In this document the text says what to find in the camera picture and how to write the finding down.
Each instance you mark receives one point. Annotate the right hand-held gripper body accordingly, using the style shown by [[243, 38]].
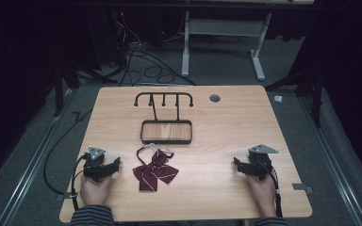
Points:
[[259, 164]]

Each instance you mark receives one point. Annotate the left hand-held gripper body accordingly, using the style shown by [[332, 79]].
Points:
[[93, 163]]

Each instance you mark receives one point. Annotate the dark red striped bow tie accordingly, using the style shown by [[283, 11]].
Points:
[[154, 171]]

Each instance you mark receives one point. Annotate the black hook rack wooden tray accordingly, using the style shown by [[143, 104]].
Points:
[[166, 125]]

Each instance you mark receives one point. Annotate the person's left hand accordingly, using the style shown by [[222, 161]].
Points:
[[94, 190]]

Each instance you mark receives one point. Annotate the person's right hand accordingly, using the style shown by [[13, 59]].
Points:
[[261, 190]]

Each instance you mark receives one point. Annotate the white crumpled paper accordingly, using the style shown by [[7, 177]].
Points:
[[278, 99]]

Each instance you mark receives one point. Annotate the grey round table grommet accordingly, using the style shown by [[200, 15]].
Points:
[[215, 98]]

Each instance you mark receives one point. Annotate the black metal stand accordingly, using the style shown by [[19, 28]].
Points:
[[311, 88], [63, 78]]

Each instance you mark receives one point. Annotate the grey table bracket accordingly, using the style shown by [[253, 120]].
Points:
[[302, 187], [65, 196]]

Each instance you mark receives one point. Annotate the grey metal floor rail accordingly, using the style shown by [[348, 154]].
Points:
[[333, 157], [34, 157]]

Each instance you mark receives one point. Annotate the white metal desk frame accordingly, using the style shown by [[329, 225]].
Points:
[[223, 40]]

